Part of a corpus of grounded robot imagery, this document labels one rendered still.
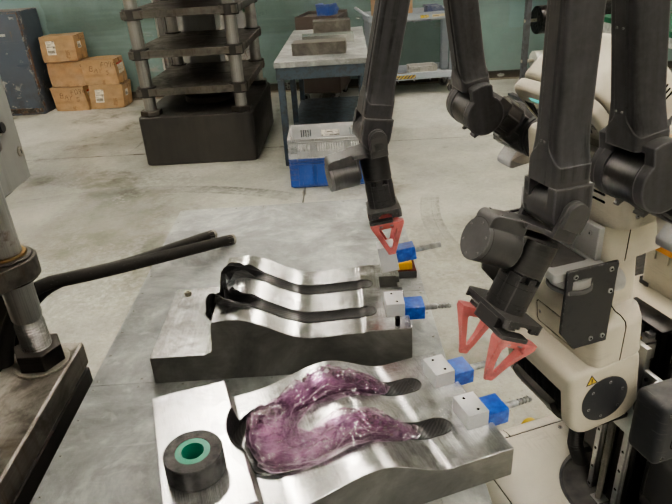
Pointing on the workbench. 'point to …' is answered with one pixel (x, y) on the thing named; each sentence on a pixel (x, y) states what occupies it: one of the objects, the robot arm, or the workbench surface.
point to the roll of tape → (194, 461)
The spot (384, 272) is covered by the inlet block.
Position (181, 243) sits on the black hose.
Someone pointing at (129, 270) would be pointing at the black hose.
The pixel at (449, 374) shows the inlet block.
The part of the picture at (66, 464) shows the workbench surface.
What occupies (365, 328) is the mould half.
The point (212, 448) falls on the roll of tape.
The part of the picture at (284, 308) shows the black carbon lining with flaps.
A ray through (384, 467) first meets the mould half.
